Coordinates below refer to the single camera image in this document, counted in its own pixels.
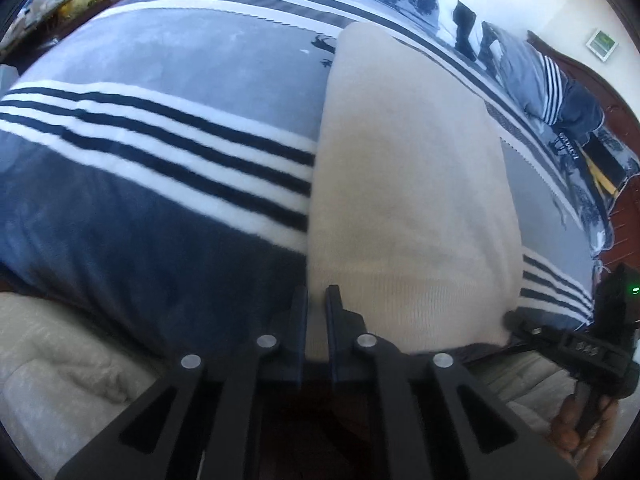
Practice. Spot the blue tree print pillow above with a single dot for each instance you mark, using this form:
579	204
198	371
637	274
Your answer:
590	180

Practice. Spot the person's fluffy cream garment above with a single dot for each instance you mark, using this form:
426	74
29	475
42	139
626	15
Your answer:
60	380

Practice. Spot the white wall thermostat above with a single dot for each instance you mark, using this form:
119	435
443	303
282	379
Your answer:
602	44

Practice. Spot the grey striped pillow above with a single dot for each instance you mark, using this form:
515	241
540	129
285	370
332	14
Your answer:
530	75

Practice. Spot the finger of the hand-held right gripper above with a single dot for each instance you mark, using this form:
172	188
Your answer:
530	332

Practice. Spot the cluttered side table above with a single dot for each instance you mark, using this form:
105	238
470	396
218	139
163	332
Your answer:
45	25

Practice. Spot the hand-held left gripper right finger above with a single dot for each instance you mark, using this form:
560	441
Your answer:
332	322

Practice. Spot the dark wooden headboard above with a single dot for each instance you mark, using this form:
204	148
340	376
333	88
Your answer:
625	110

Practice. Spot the beige knit sweater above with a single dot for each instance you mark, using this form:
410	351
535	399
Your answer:
410	185

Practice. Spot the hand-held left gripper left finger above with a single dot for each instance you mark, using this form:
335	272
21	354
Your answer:
300	322

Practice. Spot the person's right hand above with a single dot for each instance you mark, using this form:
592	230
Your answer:
570	440

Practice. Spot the blue white striped blanket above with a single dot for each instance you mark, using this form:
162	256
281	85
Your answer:
150	170

